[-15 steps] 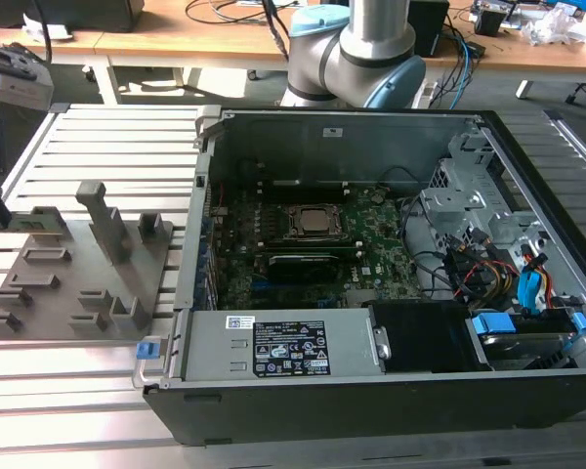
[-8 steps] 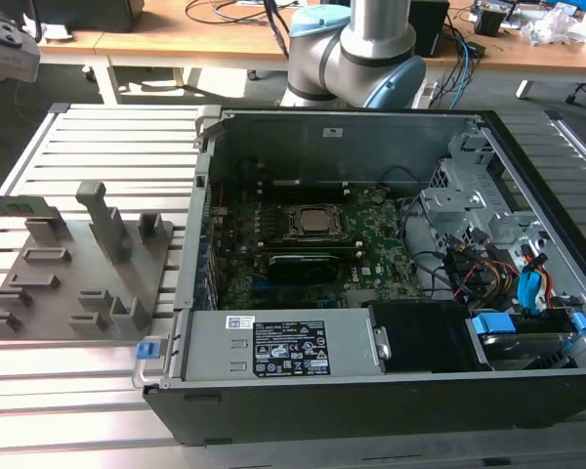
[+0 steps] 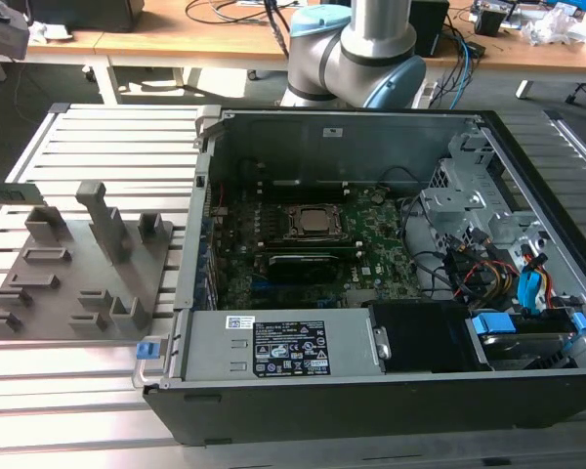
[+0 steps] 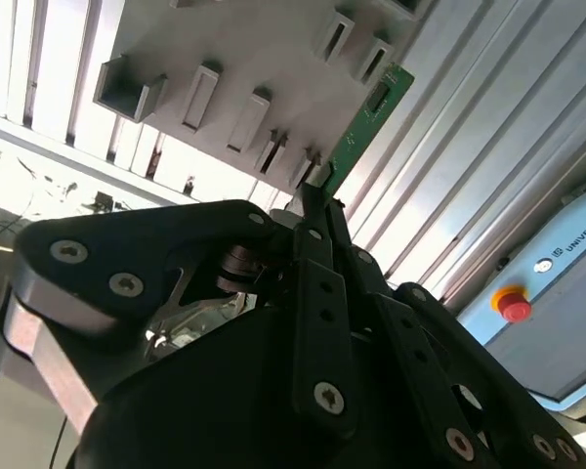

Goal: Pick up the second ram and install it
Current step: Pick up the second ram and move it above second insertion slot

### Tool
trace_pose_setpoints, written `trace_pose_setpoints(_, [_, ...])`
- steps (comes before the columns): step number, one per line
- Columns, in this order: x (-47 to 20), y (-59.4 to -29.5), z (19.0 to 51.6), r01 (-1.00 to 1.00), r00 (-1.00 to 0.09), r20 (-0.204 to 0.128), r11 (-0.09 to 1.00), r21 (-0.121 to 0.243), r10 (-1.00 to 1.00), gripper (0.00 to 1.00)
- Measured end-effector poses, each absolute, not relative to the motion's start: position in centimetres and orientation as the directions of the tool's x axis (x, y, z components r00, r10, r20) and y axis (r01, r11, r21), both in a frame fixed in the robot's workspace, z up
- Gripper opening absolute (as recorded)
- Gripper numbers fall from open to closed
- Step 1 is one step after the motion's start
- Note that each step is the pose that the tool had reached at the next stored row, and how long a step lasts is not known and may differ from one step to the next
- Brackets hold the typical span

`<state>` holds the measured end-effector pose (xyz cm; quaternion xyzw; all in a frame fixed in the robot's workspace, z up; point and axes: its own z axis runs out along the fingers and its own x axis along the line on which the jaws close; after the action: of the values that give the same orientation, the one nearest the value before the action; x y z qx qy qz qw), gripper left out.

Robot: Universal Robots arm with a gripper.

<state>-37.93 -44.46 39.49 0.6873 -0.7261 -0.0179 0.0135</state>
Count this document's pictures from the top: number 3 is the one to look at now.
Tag green RAM stick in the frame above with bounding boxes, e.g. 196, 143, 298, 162
0, 181, 48, 206

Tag black RAM slot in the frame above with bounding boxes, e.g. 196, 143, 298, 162
266, 241, 365, 248
256, 184, 351, 192
256, 189, 351, 196
256, 193, 351, 202
266, 245, 365, 252
266, 237, 365, 244

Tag grey parts rack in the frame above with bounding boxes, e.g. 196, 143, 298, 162
0, 180, 176, 342

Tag grey device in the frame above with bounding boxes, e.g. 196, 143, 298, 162
0, 0, 30, 63

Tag large black box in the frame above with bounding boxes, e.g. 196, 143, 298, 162
28, 0, 146, 34

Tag blue case latch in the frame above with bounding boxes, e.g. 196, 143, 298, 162
135, 339, 170, 362

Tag wooden desk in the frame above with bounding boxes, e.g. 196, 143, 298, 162
419, 0, 586, 102
23, 0, 297, 107

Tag grey power supply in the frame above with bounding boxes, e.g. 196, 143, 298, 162
160, 308, 387, 387

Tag metal socket cover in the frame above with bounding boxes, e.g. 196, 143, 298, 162
283, 203, 348, 240

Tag black graphics card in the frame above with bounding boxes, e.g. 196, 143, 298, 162
266, 251, 341, 283

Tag silver CPU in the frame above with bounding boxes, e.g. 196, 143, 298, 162
295, 208, 338, 234

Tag green motherboard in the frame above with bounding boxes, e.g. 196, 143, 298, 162
207, 180, 421, 310

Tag black PC case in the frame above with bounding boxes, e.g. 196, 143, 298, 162
131, 107, 586, 447

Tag white power strip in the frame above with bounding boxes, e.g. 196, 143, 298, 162
416, 81, 440, 109

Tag black plastic shroud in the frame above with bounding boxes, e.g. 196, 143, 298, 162
365, 301, 492, 376

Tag metal drive cage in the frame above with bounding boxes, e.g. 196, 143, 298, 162
417, 129, 572, 314

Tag hard disk in blue carrier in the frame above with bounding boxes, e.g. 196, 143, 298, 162
466, 312, 586, 373

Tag crumpled white plastic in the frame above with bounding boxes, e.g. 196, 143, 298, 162
520, 2, 586, 48

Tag black desk cables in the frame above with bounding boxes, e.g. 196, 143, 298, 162
184, 0, 294, 25

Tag black looped cable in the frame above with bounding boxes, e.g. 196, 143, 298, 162
378, 167, 458, 300

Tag thin blue cable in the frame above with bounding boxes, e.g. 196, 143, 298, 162
451, 31, 478, 109

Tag yellow red power wires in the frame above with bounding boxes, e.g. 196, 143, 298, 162
461, 258, 558, 294

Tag blue flat data cable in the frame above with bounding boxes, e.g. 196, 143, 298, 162
516, 253, 549, 314

